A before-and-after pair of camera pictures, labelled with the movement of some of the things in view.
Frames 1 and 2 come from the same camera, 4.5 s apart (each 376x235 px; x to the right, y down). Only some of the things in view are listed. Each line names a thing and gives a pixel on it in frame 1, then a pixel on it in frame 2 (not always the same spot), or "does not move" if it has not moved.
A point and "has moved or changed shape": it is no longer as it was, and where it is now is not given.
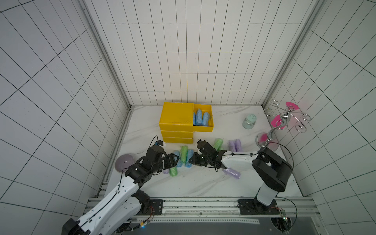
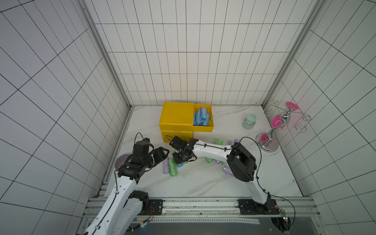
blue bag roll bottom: x=195 y=119 does not move
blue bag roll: x=190 y=153 has moved or changed shape
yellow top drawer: x=205 y=108 does not move
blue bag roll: x=205 y=119 does not move
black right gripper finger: x=197 y=159 → x=181 y=157
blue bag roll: x=199 y=117 does not move
